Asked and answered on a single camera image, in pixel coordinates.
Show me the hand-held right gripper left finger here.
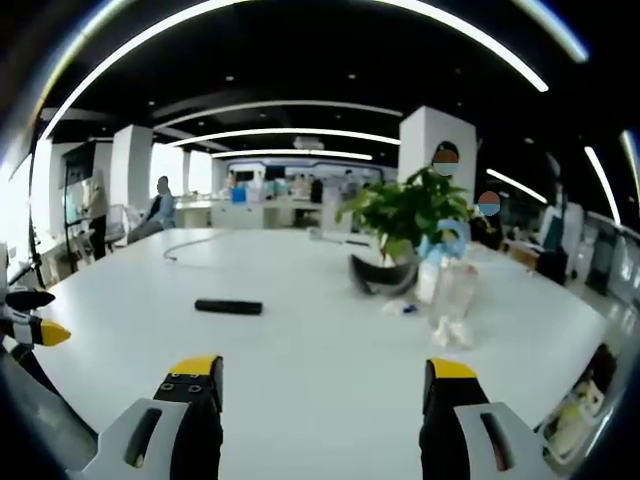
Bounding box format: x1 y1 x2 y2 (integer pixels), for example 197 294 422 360
79 354 225 480

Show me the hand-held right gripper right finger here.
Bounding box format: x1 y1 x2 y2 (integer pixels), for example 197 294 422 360
418 357 559 480

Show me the black remote control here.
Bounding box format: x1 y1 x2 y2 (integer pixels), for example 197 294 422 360
194 298 264 317

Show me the black tripod stand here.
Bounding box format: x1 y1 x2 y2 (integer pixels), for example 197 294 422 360
7 144 49 291

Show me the bin with crumpled waste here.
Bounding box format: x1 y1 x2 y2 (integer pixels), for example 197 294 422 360
533 342 619 464

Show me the clear plastic bag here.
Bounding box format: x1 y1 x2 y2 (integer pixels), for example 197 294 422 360
414 259 481 349

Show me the white pillar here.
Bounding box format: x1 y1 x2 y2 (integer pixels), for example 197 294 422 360
110 124 154 221
397 104 477 206

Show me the black curved plant pot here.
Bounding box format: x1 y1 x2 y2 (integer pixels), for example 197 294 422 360
348 253 420 297

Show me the blue white tape holder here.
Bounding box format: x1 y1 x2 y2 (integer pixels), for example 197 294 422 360
418 219 469 264

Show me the white office counter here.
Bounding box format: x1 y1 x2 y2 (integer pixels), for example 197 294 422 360
174 197 351 231

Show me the green potted plant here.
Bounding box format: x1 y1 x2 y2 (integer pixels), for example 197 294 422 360
334 167 474 264

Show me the grey cable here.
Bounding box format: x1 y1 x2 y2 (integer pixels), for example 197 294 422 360
164 234 226 262

